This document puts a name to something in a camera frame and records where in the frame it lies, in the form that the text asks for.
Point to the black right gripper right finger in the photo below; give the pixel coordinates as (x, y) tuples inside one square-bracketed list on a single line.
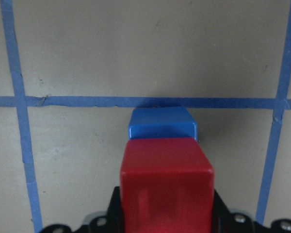
[(224, 221)]

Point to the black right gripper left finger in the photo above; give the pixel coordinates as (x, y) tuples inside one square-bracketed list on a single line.
[(111, 222)]

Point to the red wooden block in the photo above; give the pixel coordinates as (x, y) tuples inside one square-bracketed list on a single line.
[(166, 186)]

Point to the blue wooden block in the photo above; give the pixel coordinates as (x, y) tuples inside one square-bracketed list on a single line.
[(163, 122)]

